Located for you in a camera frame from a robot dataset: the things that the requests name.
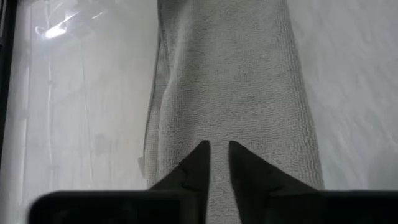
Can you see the grey microfiber towel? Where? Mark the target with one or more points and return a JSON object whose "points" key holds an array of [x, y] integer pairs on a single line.
{"points": [[233, 77]]}

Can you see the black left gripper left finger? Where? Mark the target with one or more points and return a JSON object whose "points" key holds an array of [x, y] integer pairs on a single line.
{"points": [[196, 174]]}

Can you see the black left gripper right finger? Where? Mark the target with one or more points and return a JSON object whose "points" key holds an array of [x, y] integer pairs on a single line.
{"points": [[252, 177]]}

